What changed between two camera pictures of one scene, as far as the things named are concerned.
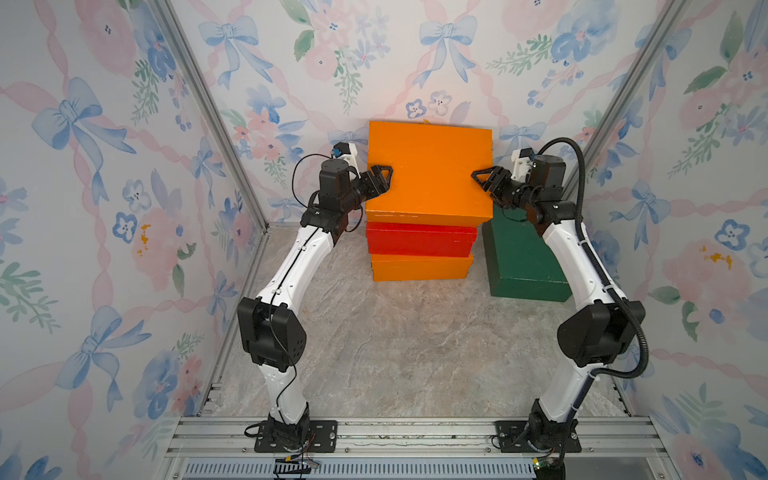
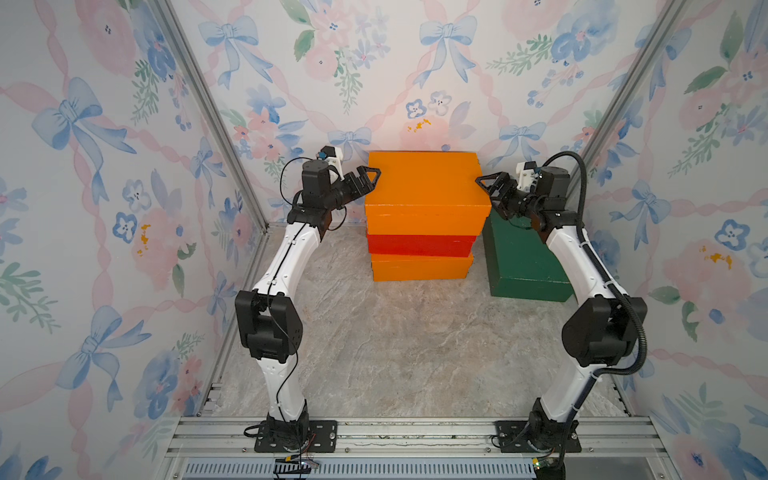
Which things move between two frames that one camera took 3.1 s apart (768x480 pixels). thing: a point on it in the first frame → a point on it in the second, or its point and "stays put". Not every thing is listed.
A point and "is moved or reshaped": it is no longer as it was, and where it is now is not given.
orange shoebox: [416, 267] stays put
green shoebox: [519, 261] stays put
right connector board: [550, 466] stays put
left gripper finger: [376, 189] → [363, 187]
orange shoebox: [432, 166] is moved or reshaped
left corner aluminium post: [207, 102] stays put
